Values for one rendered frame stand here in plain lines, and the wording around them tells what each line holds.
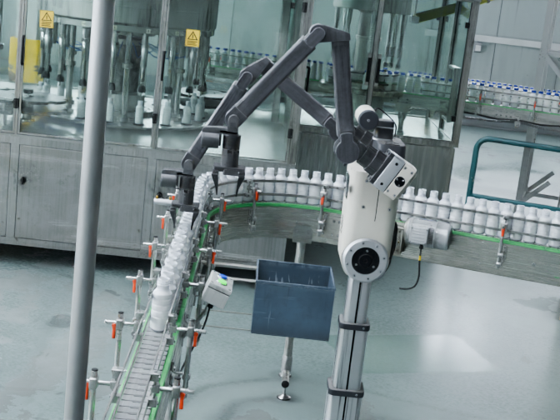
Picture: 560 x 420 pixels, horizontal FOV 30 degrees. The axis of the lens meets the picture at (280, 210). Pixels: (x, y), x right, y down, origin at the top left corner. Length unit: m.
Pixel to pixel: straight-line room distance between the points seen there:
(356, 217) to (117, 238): 3.75
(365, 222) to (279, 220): 1.73
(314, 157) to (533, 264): 4.06
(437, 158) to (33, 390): 4.72
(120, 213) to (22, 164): 0.72
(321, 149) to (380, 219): 5.32
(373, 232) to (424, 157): 5.39
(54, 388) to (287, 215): 1.44
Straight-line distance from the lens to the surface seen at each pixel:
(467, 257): 5.16
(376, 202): 3.55
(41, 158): 7.12
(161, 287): 3.22
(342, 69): 3.35
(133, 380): 2.89
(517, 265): 5.14
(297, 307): 4.10
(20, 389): 5.34
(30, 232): 7.24
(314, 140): 8.85
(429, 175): 9.00
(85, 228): 1.07
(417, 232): 5.00
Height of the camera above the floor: 2.10
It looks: 13 degrees down
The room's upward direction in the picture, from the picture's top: 7 degrees clockwise
